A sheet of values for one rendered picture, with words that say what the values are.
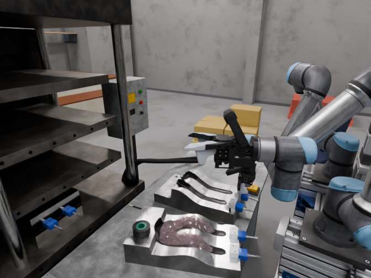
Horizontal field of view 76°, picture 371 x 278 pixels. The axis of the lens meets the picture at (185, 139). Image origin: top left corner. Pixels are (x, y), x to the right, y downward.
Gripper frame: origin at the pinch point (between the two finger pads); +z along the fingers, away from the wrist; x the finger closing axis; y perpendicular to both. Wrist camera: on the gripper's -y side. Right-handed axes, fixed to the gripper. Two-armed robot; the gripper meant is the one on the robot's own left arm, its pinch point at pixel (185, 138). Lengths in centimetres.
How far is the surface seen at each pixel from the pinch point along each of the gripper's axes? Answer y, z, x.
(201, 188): 47, -4, 65
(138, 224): 48, 24, 26
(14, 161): 17, 74, 20
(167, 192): 51, 17, 66
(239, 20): -182, -85, 688
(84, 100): 26, 231, 371
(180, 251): 54, 3, 19
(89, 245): 62, 49, 28
